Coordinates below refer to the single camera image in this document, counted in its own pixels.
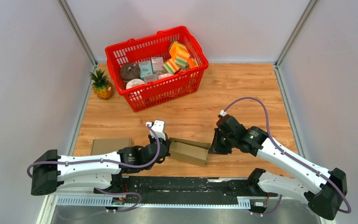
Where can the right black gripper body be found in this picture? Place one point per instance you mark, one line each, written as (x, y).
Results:
(222, 144)

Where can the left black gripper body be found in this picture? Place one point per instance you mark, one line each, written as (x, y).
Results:
(166, 141)

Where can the brown cardboard box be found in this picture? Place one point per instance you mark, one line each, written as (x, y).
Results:
(105, 146)

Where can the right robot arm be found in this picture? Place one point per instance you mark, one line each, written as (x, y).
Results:
(318, 187)

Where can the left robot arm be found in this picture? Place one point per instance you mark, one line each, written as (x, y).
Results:
(52, 172)

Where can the teal small box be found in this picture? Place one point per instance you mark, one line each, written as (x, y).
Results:
(145, 69)

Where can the grey small box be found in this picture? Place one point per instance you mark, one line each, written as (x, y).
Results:
(157, 65)

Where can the red plastic shopping basket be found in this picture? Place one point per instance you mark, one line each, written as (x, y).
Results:
(142, 49)

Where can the white round tin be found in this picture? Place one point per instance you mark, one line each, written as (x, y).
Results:
(134, 82)

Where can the small pineapple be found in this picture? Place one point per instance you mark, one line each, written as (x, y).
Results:
(102, 87)

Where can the orange sponge right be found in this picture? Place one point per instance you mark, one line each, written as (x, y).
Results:
(192, 63)

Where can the brown round item in basket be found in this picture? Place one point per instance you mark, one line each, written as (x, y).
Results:
(129, 71)

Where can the striped sponge lower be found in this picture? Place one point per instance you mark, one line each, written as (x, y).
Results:
(170, 66)

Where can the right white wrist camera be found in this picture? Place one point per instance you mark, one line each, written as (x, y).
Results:
(222, 113)

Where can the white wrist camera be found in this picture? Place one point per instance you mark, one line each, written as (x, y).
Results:
(157, 129)
(222, 113)

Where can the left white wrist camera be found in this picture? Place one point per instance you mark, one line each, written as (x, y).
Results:
(157, 129)

